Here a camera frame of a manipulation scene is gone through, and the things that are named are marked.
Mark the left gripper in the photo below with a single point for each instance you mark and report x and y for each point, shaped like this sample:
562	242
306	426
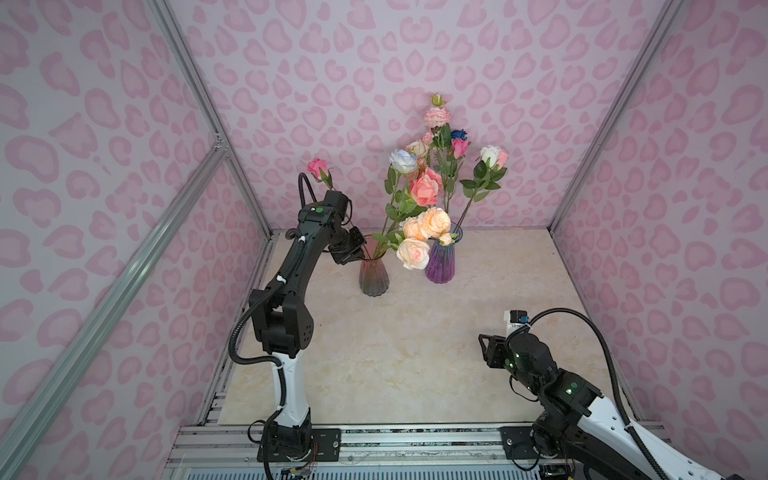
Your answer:
352	255

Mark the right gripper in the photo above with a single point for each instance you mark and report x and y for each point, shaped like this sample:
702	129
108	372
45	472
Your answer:
495	346

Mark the red glass vase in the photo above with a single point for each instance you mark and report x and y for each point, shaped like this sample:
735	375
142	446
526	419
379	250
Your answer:
373	277

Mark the hot pink rose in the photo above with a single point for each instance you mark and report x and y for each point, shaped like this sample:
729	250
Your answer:
320	171

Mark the purple blue glass vase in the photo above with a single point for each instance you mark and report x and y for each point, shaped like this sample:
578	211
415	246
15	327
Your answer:
442	258

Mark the salmon pink rose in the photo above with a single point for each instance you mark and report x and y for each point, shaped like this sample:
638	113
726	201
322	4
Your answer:
425	192

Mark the pale blue white rose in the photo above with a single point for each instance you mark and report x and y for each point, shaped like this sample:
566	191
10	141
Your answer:
402	167

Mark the coral red rose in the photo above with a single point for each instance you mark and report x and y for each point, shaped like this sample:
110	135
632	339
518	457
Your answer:
434	176

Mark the cream white rose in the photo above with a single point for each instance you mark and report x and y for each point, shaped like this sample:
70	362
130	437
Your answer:
418	149

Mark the magenta rose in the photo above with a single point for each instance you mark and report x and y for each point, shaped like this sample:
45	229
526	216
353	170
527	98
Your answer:
459	148

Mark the cream peach rose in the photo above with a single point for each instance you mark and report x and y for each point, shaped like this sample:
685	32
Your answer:
413	253

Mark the pink rose spray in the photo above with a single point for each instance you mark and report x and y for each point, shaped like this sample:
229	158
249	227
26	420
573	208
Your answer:
439	142

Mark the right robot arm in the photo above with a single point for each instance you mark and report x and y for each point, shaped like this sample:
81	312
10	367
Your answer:
581	423

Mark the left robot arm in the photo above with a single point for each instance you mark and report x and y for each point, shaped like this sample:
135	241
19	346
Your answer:
284	326

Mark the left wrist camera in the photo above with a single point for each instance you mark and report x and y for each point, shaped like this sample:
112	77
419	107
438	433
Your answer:
355	234

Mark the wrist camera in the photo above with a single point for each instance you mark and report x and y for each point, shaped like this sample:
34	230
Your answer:
355	234
516	321

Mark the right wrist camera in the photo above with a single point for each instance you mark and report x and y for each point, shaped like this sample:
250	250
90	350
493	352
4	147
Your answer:
516	321

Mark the left corner aluminium post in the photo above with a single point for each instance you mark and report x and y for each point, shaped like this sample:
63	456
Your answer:
181	52

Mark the corner aluminium post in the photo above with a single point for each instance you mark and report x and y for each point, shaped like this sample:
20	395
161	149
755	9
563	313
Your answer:
181	52
664	26

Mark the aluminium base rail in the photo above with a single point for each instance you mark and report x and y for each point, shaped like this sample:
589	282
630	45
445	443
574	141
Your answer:
389	451

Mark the left diagonal aluminium frame bar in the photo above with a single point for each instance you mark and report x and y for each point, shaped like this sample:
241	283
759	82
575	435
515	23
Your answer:
39	413

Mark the right corner aluminium post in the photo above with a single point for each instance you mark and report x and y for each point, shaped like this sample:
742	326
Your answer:
664	26

